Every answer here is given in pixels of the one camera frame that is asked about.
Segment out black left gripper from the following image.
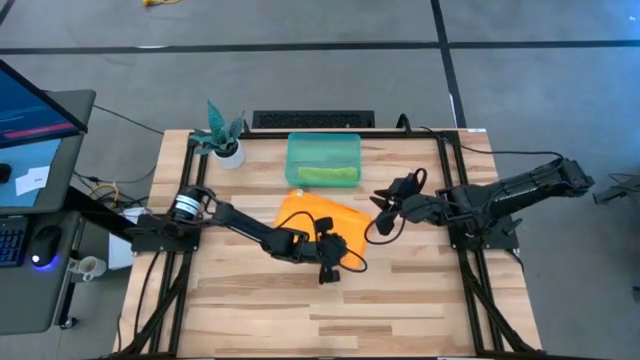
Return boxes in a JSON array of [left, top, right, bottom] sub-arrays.
[[304, 217, 350, 286]]

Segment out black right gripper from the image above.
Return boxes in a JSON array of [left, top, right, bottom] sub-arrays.
[[368, 171, 452, 237]]

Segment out orange microfiber towel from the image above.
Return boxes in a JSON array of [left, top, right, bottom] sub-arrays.
[[273, 188, 374, 272]]

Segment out green microfiber towel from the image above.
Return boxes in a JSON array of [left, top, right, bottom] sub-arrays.
[[297, 165, 360, 184]]

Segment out teal plastic basket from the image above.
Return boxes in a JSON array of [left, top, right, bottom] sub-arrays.
[[284, 131, 363, 189]]

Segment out snake plant in white pot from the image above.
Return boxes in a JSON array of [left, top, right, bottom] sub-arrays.
[[188, 97, 248, 171]]

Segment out white box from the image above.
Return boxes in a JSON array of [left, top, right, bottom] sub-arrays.
[[107, 206, 147, 272]]

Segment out black stand base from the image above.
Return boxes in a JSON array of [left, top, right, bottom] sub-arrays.
[[591, 171, 640, 206]]

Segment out white cup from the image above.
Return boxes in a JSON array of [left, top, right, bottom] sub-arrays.
[[66, 255, 108, 283]]

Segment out grey computer desk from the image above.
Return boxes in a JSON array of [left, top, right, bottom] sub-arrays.
[[0, 89, 98, 337]]

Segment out black computer mouse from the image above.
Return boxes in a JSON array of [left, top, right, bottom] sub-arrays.
[[27, 224, 65, 272]]

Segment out white paper note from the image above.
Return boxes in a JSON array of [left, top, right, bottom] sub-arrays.
[[14, 165, 52, 197]]

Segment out black backlit keyboard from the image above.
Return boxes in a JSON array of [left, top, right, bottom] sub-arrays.
[[0, 215, 30, 268]]

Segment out computer monitor with blue screen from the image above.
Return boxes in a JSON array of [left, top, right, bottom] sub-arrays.
[[0, 58, 90, 150]]

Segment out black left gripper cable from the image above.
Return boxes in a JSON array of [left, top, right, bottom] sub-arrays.
[[287, 209, 370, 274]]

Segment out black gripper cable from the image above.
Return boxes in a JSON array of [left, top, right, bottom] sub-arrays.
[[363, 167, 429, 246], [287, 209, 370, 274]]

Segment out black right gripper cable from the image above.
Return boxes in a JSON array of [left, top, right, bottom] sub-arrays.
[[363, 167, 429, 246]]

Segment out black aluminium table frame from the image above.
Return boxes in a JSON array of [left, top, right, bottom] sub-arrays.
[[113, 128, 545, 360]]

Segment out long black cable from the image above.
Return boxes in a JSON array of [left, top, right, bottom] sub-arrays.
[[396, 113, 566, 161]]

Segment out yellow wires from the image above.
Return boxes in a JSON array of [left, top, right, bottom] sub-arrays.
[[89, 182, 121, 204]]

